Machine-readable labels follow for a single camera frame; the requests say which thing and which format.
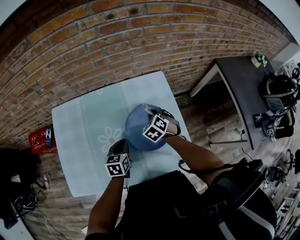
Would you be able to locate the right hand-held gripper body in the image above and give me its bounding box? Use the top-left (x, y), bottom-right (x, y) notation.
top-left (142, 109), bottom-right (181, 143)

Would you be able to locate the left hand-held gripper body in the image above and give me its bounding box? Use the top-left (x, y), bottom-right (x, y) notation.
top-left (105, 151), bottom-right (132, 179)

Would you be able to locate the large blue plate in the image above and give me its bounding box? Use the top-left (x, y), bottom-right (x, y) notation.
top-left (125, 104), bottom-right (168, 152)

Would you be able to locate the person's right forearm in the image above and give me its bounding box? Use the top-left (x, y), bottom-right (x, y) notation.
top-left (163, 135), bottom-right (225, 186)

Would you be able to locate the person's left forearm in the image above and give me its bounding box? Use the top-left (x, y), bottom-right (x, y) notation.
top-left (86, 177), bottom-right (125, 237)

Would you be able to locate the black shoulder pack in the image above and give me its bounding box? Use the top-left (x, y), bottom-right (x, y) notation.
top-left (234, 159), bottom-right (264, 209)

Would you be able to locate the light blue flowered tablecloth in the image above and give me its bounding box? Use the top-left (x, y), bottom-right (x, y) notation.
top-left (51, 71), bottom-right (192, 197)

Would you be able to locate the person's black shirt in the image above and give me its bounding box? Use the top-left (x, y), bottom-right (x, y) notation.
top-left (85, 170), bottom-right (277, 240)

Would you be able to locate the black smartphone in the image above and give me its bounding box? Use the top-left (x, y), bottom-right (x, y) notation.
top-left (45, 128), bottom-right (53, 148)

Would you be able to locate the red plastic crate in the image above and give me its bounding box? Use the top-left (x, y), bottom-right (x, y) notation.
top-left (28, 125), bottom-right (58, 155)

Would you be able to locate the grey desk with white legs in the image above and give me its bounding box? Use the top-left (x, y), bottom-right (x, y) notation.
top-left (189, 56), bottom-right (276, 150)

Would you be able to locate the black chair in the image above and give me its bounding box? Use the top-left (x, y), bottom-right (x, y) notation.
top-left (0, 147), bottom-right (43, 195)

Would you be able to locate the small black screen device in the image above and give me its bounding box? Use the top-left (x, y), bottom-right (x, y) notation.
top-left (253, 113), bottom-right (263, 128)

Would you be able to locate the potted plant in white pot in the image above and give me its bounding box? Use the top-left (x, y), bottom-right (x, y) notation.
top-left (250, 52), bottom-right (268, 68)

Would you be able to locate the black and grey backpack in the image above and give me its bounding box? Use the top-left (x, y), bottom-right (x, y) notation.
top-left (261, 76), bottom-right (300, 112)

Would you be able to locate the open black carrying case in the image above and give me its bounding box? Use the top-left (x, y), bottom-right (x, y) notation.
top-left (264, 166), bottom-right (283, 182)

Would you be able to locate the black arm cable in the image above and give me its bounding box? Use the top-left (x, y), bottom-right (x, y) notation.
top-left (178, 159), bottom-right (235, 175)

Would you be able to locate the bundle of black cables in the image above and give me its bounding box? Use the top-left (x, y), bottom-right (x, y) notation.
top-left (14, 193), bottom-right (38, 213)

